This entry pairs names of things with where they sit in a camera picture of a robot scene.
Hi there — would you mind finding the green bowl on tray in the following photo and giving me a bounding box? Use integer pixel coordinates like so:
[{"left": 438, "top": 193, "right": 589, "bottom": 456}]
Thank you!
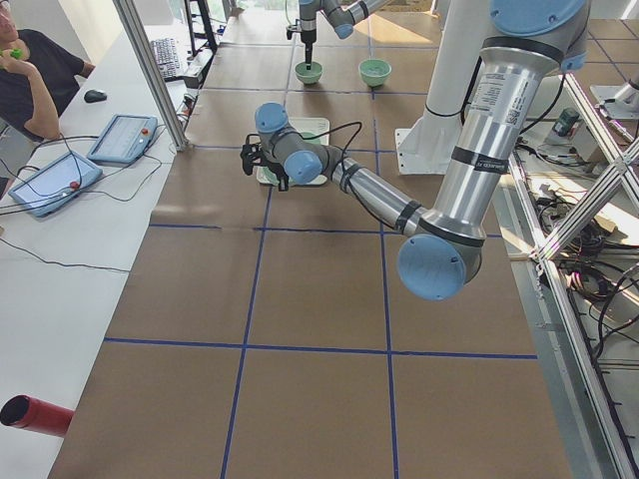
[{"left": 300, "top": 132, "right": 327, "bottom": 146}]

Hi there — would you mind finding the cream bear serving tray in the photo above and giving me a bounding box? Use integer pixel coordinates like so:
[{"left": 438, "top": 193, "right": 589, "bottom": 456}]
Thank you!
[{"left": 256, "top": 117, "right": 329, "bottom": 187}]

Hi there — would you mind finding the green bowl with clear cubes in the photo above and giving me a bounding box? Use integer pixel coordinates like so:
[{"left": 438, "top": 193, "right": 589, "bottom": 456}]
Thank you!
[{"left": 358, "top": 59, "right": 392, "bottom": 88}]

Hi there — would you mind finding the blue teach pendant far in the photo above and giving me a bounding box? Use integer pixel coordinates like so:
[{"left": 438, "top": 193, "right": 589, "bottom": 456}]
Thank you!
[{"left": 87, "top": 114, "right": 158, "bottom": 165}]

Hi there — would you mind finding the blue teach pendant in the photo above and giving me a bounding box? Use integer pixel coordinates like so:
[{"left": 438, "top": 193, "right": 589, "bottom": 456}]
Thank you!
[
  {"left": 9, "top": 151, "right": 103, "bottom": 218},
  {"left": 87, "top": 114, "right": 158, "bottom": 165}
]

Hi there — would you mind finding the black keyboard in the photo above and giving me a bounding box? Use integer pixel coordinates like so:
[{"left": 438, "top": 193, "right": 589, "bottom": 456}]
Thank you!
[{"left": 150, "top": 38, "right": 182, "bottom": 82}]

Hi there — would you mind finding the black computer mouse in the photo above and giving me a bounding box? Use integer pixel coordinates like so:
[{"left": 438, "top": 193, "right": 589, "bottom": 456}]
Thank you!
[{"left": 84, "top": 89, "right": 108, "bottom": 104}]

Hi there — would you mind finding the blue teach pendant near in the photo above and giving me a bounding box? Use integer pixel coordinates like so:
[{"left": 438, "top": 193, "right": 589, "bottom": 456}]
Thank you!
[{"left": 9, "top": 151, "right": 103, "bottom": 218}]

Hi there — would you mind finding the person in black shirt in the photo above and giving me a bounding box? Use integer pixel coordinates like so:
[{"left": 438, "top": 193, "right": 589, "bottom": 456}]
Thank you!
[{"left": 1, "top": 1, "right": 95, "bottom": 142}]

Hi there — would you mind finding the white side desk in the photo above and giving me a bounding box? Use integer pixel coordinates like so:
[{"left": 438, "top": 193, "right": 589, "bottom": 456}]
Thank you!
[{"left": 1, "top": 7, "right": 176, "bottom": 478}]

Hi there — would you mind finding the red cylinder tube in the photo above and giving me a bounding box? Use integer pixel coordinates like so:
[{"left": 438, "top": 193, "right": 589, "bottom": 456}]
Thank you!
[{"left": 1, "top": 394, "right": 74, "bottom": 437}]

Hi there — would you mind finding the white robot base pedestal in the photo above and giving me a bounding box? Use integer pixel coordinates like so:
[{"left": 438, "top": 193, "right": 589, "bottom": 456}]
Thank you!
[{"left": 395, "top": 0, "right": 491, "bottom": 175}]

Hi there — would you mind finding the aluminium frame post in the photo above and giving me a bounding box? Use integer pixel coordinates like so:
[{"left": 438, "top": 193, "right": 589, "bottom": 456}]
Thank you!
[{"left": 113, "top": 0, "right": 189, "bottom": 152}]

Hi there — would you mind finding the aluminium lattice frame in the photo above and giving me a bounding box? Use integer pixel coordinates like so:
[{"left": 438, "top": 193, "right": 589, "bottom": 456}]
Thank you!
[{"left": 509, "top": 74, "right": 638, "bottom": 478}]

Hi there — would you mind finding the black cable bundle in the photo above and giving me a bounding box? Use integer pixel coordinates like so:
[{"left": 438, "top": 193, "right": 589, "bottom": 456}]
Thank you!
[{"left": 518, "top": 134, "right": 639, "bottom": 365}]

